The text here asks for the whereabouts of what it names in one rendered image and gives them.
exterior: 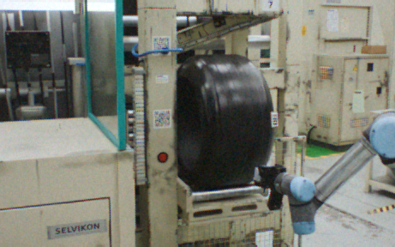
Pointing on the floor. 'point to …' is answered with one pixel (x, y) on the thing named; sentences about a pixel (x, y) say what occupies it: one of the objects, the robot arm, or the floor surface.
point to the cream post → (156, 22)
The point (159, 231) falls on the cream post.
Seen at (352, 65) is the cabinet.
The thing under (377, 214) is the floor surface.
